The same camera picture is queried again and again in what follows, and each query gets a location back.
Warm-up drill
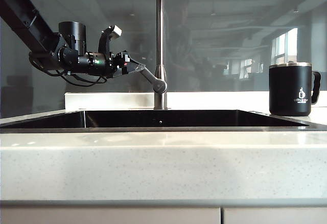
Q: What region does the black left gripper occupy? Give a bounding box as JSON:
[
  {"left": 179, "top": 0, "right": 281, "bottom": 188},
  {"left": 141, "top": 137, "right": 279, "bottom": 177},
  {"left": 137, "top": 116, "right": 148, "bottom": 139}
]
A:
[{"left": 86, "top": 51, "right": 146, "bottom": 79}]

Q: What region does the steel faucet lever handle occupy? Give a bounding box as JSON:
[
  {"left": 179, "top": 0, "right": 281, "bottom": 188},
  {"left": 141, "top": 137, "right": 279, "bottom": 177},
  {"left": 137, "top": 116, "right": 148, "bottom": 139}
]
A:
[{"left": 137, "top": 64, "right": 168, "bottom": 94}]

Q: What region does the black mug with white print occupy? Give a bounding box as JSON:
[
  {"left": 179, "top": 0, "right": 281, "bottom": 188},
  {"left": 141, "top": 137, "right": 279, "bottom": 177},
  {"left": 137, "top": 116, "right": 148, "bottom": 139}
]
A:
[{"left": 268, "top": 61, "right": 322, "bottom": 117}]

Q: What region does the steel sink faucet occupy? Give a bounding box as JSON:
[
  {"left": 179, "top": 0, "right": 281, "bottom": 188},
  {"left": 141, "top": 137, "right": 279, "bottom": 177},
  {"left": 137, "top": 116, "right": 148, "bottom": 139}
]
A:
[{"left": 153, "top": 0, "right": 169, "bottom": 110}]

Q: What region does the black sink basin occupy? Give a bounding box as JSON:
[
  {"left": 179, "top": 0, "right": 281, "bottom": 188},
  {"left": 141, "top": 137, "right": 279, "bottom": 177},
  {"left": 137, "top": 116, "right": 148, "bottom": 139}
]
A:
[{"left": 0, "top": 109, "right": 327, "bottom": 133}]

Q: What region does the white backsplash ledge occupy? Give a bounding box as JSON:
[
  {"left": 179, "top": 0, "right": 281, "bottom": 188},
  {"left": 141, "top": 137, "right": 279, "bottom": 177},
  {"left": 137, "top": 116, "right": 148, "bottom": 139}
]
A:
[{"left": 63, "top": 90, "right": 327, "bottom": 112}]

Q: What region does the wide beige cabinet door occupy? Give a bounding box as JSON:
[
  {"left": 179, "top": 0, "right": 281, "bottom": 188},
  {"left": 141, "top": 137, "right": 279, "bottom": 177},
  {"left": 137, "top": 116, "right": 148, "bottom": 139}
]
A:
[{"left": 0, "top": 207, "right": 222, "bottom": 224}]

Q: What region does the narrow beige cabinet door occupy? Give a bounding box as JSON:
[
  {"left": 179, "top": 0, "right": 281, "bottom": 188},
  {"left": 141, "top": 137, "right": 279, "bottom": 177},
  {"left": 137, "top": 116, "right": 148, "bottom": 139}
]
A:
[{"left": 223, "top": 208, "right": 327, "bottom": 224}]

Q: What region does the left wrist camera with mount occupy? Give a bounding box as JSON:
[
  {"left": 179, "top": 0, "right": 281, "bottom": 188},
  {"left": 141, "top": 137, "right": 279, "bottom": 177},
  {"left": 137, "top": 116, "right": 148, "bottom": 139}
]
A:
[{"left": 98, "top": 24, "right": 123, "bottom": 56}]

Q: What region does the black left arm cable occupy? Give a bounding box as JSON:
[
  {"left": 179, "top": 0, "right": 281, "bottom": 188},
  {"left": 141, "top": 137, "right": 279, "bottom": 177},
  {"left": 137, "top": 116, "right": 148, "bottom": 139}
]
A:
[{"left": 28, "top": 53, "right": 108, "bottom": 87}]

